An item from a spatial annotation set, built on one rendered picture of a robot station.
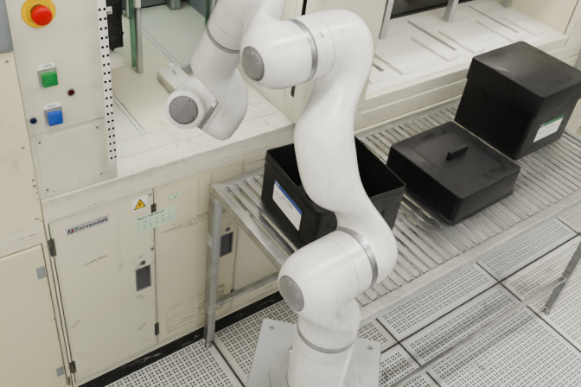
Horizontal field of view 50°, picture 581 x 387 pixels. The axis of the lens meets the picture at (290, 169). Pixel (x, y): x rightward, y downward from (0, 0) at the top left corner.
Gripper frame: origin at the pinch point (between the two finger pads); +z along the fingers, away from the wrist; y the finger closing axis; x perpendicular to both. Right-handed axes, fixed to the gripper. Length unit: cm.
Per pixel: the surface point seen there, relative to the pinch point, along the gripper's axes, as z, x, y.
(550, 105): 40, -88, 52
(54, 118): -24.0, 21.3, -22.8
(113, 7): 37, 36, -11
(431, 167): 17, -65, 16
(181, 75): 39.0, 8.0, -15.3
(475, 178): 15, -77, 22
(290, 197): -7.2, -34.5, -9.2
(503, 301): 74, -150, -16
